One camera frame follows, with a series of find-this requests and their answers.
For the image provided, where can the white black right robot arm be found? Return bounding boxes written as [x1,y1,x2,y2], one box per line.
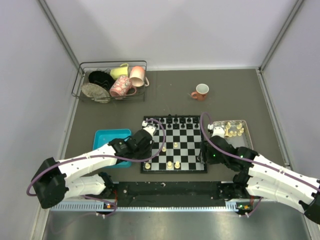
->
[200,135,320,224]

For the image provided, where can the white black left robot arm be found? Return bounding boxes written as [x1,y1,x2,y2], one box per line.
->
[30,126,156,209]

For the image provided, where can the black white chess board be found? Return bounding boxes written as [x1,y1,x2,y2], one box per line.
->
[140,116,208,174]

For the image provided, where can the white pieces in tray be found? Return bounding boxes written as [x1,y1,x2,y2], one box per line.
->
[224,121,245,138]

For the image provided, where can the black chess pieces row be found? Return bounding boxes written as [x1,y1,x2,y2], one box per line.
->
[151,114,200,130]

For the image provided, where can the white corner rook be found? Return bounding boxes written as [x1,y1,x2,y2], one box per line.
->
[145,163,151,170]

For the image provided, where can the white king piece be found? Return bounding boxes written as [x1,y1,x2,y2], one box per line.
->
[174,161,181,169]

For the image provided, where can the white queen piece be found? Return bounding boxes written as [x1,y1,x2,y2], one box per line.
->
[166,161,173,170]

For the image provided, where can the pink metal tray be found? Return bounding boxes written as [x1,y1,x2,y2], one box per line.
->
[212,120,254,150]

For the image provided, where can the blue plastic tray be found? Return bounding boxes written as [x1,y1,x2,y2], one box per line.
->
[92,128,132,168]

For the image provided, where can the pink floral ceramic mug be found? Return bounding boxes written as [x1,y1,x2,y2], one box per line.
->
[109,75,137,100]

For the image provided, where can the orange ceramic mug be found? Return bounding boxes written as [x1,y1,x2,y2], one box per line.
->
[191,83,210,101]

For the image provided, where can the pink white ceramic mug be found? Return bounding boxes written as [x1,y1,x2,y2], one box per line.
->
[129,66,150,88]

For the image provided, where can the speckled grey plate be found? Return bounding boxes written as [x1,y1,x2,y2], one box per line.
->
[81,83,111,104]

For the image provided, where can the yellow ceramic mug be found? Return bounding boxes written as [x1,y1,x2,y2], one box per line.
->
[109,63,131,80]

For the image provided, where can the black scalloped bowl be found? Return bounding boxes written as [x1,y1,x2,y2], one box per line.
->
[88,70,115,91]

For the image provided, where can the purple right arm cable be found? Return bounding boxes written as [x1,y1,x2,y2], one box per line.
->
[199,111,320,218]

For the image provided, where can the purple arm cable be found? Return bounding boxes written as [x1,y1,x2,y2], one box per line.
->
[26,118,167,218]
[199,111,320,218]

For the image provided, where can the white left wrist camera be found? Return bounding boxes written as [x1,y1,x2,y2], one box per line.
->
[141,120,157,137]

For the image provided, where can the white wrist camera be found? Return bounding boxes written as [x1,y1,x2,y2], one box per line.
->
[141,120,157,137]
[207,123,225,138]

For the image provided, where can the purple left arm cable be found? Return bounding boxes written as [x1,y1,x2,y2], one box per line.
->
[26,118,167,218]

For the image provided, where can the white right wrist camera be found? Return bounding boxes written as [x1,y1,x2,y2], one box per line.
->
[207,123,225,138]

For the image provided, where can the black wire dish rack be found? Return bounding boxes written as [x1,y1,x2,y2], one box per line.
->
[71,60,150,104]

